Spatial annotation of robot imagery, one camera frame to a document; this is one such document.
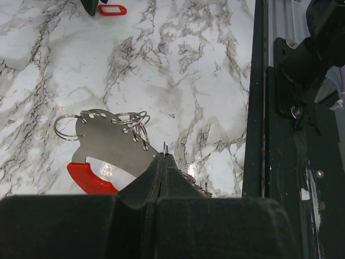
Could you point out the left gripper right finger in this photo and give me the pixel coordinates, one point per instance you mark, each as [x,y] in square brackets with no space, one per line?
[187,224]

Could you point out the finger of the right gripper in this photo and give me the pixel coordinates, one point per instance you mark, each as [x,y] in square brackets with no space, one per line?
[90,6]

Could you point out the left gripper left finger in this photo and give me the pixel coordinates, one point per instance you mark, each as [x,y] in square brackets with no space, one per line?
[83,226]

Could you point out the red key tag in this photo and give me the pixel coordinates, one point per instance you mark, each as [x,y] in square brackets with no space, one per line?
[112,10]

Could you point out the steel key organizer red handle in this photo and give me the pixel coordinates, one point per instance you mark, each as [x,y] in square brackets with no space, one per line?
[121,140]

